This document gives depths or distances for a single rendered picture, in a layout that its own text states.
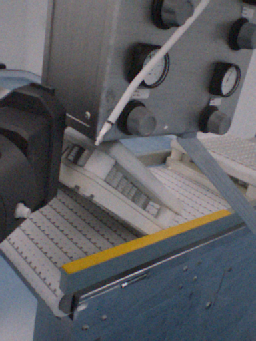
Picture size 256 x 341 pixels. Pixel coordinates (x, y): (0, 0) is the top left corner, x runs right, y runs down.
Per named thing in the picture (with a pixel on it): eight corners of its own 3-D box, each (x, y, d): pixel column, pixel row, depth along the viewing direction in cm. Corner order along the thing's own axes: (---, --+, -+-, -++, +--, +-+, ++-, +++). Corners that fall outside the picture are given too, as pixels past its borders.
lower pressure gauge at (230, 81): (217, 98, 41) (226, 62, 40) (207, 94, 42) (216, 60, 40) (235, 98, 43) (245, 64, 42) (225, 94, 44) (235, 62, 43)
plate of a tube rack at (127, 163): (179, 216, 60) (186, 206, 60) (109, 154, 40) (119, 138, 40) (76, 161, 73) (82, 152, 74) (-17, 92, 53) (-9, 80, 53)
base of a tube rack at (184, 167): (251, 211, 77) (255, 201, 76) (165, 165, 92) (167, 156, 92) (302, 191, 94) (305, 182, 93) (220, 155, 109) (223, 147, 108)
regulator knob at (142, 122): (132, 144, 33) (141, 94, 32) (115, 135, 35) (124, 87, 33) (157, 141, 36) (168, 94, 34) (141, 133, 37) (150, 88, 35)
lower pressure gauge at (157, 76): (136, 88, 32) (145, 43, 31) (126, 84, 33) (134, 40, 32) (165, 89, 35) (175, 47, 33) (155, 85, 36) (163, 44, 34)
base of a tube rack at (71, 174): (163, 244, 59) (171, 230, 60) (84, 194, 39) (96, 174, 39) (62, 183, 73) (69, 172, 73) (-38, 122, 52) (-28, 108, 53)
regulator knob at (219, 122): (213, 140, 42) (223, 103, 40) (195, 133, 43) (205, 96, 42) (229, 138, 44) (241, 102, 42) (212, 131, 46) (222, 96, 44)
